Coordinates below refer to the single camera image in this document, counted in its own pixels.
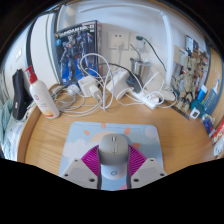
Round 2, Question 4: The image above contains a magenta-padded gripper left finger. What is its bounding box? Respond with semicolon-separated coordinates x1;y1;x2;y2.
60;145;103;190

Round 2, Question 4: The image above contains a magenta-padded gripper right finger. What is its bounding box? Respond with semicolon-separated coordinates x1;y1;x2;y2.
125;145;168;190

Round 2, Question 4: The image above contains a grey white computer mouse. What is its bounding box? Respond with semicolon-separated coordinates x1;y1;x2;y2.
97;133;130;181

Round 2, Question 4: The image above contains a pastel sun cloud mouse pad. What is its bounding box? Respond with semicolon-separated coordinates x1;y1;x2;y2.
58;120;165;191

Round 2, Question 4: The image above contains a black ruler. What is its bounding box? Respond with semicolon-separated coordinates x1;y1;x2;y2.
171;104;191;120

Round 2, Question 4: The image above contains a white power strip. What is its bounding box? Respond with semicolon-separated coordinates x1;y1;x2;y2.
131;89;160;110

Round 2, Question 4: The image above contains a small white square clock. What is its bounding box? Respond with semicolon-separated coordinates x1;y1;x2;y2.
189;108;201;120

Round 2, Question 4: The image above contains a white red-capped pump bottle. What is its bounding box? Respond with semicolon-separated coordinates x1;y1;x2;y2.
23;65;61;120

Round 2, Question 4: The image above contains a teal round dish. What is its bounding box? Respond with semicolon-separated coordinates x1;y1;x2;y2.
190;99;206;118

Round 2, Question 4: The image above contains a teal blanket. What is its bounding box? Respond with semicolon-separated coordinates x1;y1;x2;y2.
0;99;16;159

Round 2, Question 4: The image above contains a small white charger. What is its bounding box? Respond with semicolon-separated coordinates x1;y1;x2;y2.
78;75;104;104

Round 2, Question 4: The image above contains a black power adapter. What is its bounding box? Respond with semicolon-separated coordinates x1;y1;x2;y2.
125;73;144;94

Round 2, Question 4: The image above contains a large white power adapter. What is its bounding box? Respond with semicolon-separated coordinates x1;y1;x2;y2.
105;68;134;100

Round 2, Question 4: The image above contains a blue white-capped can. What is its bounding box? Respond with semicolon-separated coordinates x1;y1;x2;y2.
196;84;208;103

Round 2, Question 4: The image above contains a black bag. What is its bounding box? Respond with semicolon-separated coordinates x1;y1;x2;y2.
12;68;34;121

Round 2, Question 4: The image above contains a brown tree creature figure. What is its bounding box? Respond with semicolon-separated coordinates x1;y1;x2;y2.
173;57;198;112

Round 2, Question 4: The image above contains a steel cup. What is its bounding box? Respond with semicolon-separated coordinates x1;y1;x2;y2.
129;58;152;84

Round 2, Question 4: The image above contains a blue robot model kit box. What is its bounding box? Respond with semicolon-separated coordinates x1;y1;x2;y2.
54;19;103;86

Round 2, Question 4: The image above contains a printed figure packaging box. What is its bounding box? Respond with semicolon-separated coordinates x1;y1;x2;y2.
184;34;210;98

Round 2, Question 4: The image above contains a white cable tangle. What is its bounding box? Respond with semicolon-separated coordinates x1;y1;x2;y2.
49;53;178;118

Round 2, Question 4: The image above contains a beige wall card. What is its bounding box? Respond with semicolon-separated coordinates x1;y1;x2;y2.
173;44;189;66

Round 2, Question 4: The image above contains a green plug with cable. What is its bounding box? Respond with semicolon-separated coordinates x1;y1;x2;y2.
135;35;168;73

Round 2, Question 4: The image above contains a white wall socket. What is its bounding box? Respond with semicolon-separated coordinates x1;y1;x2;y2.
107;31;130;51

